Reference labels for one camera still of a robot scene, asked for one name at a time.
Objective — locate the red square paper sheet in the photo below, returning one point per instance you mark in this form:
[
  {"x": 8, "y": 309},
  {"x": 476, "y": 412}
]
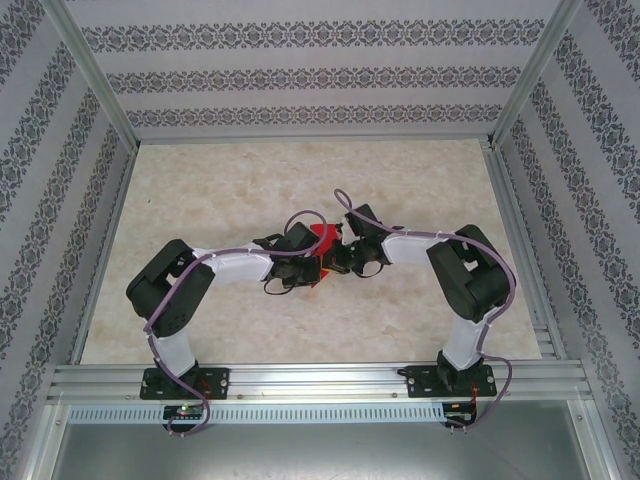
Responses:
[{"x": 322, "y": 235}]

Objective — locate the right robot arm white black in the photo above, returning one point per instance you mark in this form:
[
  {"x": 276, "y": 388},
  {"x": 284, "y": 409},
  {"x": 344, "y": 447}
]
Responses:
[{"x": 475, "y": 285}]

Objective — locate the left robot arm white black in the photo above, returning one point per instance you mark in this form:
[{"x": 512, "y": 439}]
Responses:
[{"x": 160, "y": 295}]

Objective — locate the grey sheet metal tray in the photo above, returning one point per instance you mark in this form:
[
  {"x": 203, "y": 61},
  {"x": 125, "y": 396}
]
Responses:
[{"x": 320, "y": 450}]

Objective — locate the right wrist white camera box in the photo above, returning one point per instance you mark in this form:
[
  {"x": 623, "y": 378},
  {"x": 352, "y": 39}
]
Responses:
[{"x": 346, "y": 225}]

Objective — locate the aluminium mounting rail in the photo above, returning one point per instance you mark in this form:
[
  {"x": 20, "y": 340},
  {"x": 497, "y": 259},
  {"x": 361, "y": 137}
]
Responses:
[{"x": 320, "y": 380}]

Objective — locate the aluminium frame cross beam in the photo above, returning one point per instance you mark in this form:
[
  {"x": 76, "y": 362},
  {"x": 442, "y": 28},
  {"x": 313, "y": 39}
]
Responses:
[{"x": 310, "y": 138}]

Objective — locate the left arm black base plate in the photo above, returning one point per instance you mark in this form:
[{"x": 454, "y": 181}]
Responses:
[{"x": 220, "y": 382}]

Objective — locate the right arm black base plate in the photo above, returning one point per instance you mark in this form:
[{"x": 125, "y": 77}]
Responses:
[{"x": 420, "y": 382}]

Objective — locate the aluminium table side rail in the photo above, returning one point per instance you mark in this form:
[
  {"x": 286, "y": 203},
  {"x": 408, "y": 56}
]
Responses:
[
  {"x": 525, "y": 250},
  {"x": 105, "y": 250}
]

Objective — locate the aluminium frame post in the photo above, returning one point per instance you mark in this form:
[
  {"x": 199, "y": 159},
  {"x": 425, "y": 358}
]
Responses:
[
  {"x": 535, "y": 70},
  {"x": 90, "y": 70}
]

